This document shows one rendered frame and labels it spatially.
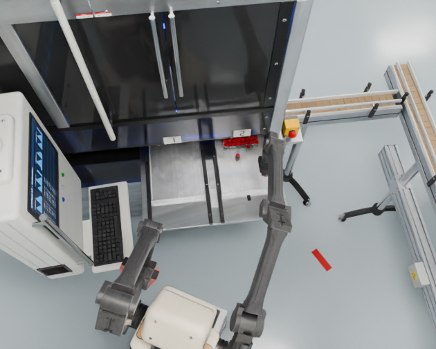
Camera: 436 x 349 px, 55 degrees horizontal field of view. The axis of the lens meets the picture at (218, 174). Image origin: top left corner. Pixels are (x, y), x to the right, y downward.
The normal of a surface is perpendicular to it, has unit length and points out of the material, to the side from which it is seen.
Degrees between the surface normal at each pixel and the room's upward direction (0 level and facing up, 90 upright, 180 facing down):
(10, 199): 0
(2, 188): 0
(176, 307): 42
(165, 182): 0
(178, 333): 47
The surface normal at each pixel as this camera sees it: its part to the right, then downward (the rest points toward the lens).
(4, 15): 0.11, 0.89
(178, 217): 0.00, -0.44
